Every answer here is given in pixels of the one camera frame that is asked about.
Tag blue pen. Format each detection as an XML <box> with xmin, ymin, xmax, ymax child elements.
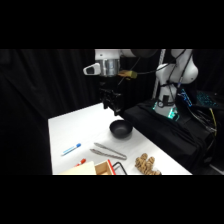
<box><xmin>60</xmin><ymin>142</ymin><xmax>82</xmax><ymax>157</ymax></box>

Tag yellow tag on wrist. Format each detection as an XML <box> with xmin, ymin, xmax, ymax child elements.
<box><xmin>117</xmin><ymin>69</ymin><xmax>138</xmax><ymax>81</ymax></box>

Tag yellow cable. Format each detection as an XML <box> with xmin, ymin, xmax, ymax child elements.
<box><xmin>208</xmin><ymin>107</ymin><xmax>219</xmax><ymax>137</ymax></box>

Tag black bowl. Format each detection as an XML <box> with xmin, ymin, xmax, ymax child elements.
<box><xmin>109</xmin><ymin>119</ymin><xmax>134</xmax><ymax>140</ymax></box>

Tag black draped robot stand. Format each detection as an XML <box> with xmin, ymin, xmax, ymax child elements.
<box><xmin>121</xmin><ymin>99</ymin><xmax>216</xmax><ymax>174</ymax></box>

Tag black curtain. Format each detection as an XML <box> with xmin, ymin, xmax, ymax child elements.
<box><xmin>0</xmin><ymin>49</ymin><xmax>224</xmax><ymax>176</ymax></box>

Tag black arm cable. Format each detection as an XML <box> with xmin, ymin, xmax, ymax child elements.
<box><xmin>132</xmin><ymin>49</ymin><xmax>194</xmax><ymax>101</ymax></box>

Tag light wooden box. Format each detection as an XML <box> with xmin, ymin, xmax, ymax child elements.
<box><xmin>57</xmin><ymin>159</ymin><xmax>117</xmax><ymax>176</ymax></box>

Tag red pen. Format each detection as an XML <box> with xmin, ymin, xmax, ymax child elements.
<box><xmin>75</xmin><ymin>158</ymin><xmax>87</xmax><ymax>167</ymax></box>

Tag keyboard with cyan lights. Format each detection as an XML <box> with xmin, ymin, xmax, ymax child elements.
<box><xmin>195</xmin><ymin>91</ymin><xmax>220</xmax><ymax>109</ymax></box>

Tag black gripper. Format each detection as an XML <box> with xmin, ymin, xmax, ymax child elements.
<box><xmin>98</xmin><ymin>87</ymin><xmax>123</xmax><ymax>117</ymax></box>

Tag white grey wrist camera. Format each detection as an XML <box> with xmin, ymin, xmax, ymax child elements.
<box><xmin>82</xmin><ymin>62</ymin><xmax>102</xmax><ymax>76</ymax></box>

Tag white vertical pole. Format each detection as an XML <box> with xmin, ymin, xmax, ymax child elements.
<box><xmin>151</xmin><ymin>49</ymin><xmax>167</xmax><ymax>101</ymax></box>

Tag black wire rack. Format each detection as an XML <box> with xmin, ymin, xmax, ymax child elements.
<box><xmin>111</xmin><ymin>161</ymin><xmax>129</xmax><ymax>176</ymax></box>

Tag metal tongs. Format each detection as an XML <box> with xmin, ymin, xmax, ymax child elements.
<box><xmin>89</xmin><ymin>142</ymin><xmax>128</xmax><ymax>161</ymax></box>

